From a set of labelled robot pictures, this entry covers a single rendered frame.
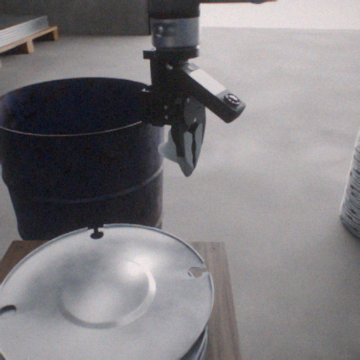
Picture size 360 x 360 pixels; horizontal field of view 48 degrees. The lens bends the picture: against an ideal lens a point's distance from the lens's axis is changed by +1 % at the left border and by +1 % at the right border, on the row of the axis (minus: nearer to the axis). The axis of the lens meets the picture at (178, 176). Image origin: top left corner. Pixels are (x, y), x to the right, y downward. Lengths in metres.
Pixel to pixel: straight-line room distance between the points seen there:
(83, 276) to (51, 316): 0.07
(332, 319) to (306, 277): 0.15
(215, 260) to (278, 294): 0.48
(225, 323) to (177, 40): 0.40
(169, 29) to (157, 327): 0.40
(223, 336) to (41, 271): 0.27
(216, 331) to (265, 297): 0.56
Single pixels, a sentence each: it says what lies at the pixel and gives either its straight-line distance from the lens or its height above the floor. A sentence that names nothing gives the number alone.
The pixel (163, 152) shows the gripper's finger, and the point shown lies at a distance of 0.68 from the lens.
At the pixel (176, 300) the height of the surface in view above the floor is 0.39.
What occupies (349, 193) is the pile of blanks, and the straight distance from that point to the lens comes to 1.41.
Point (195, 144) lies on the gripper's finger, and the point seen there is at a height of 0.52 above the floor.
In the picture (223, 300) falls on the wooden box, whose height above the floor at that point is 0.35.
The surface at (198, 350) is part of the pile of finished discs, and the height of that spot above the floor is 0.39.
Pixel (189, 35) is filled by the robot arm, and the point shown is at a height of 0.69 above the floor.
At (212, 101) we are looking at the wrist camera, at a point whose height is 0.61.
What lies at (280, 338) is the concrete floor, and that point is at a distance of 1.06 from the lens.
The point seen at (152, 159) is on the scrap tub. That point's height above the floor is 0.37.
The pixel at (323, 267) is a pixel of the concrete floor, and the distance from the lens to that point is 1.27.
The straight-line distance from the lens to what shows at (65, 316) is 0.56.
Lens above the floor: 0.80
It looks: 29 degrees down
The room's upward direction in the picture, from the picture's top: straight up
